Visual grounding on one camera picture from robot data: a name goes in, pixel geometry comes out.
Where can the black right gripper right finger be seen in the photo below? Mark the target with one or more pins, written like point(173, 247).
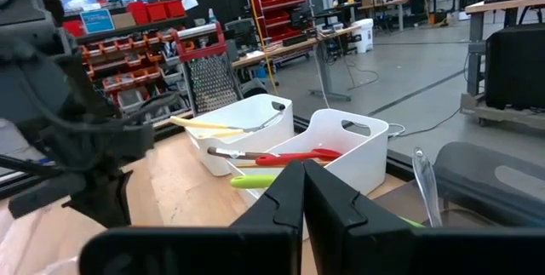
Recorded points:
point(340, 215)

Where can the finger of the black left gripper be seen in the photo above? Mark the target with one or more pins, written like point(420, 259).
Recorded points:
point(106, 200)
point(42, 196)

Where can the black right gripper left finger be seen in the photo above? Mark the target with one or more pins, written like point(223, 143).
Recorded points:
point(277, 211)

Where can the lime green silicone spoon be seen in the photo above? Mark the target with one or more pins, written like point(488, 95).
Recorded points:
point(251, 181)

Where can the red silicone spoon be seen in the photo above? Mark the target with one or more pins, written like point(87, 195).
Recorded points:
point(298, 157)

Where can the brown wooden spoon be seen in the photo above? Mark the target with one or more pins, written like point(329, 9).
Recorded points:
point(230, 153)

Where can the white plastic bin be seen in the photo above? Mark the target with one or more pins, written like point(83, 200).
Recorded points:
point(353, 151)
point(255, 117)

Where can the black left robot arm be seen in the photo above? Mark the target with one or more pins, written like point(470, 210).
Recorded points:
point(30, 2)

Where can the shelf with orange drawers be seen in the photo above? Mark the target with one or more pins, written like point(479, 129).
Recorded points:
point(127, 62)

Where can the blue sign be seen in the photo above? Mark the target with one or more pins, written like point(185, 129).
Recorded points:
point(97, 21)

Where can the steel box grater red trim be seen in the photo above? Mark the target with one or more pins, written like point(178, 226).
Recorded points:
point(208, 70)

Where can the gray translucent plastic bin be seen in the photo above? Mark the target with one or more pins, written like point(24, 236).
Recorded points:
point(489, 181)

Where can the wooden workbench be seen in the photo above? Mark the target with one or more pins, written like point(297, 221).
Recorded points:
point(294, 47)

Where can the white waste bin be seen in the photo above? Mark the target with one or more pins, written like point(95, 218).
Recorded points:
point(364, 34)

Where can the wooden dolly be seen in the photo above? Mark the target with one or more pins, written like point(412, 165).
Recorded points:
point(502, 115)

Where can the rack with red bins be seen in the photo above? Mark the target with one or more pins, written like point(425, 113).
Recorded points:
point(281, 7)

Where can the gray-legged wooden table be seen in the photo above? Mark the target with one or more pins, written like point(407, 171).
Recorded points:
point(477, 45)

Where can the black case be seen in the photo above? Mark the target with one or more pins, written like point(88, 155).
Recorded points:
point(515, 66)

